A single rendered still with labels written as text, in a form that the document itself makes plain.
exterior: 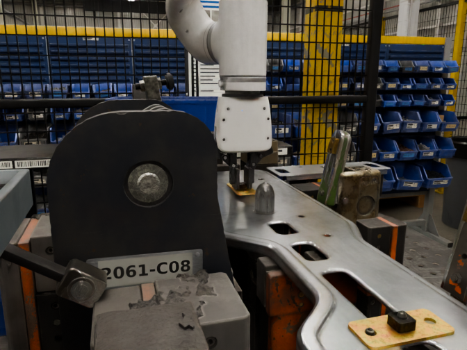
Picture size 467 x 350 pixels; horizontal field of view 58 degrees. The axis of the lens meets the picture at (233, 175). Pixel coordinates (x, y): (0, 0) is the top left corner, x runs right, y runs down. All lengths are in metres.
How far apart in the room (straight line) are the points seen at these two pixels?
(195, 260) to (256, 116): 0.47
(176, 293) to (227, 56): 0.53
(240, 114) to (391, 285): 0.40
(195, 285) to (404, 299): 0.24
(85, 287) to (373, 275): 0.32
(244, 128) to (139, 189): 0.47
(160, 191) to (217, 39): 0.50
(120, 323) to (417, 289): 0.34
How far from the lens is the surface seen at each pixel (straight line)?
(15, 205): 0.20
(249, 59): 0.73
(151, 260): 0.31
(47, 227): 0.42
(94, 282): 0.28
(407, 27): 5.33
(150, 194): 0.29
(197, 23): 0.79
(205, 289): 0.28
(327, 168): 0.80
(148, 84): 0.72
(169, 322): 0.21
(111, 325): 0.21
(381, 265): 0.52
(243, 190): 0.77
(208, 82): 1.31
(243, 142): 0.75
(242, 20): 0.73
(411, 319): 0.40
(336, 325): 0.40
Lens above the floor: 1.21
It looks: 13 degrees down
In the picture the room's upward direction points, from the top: straight up
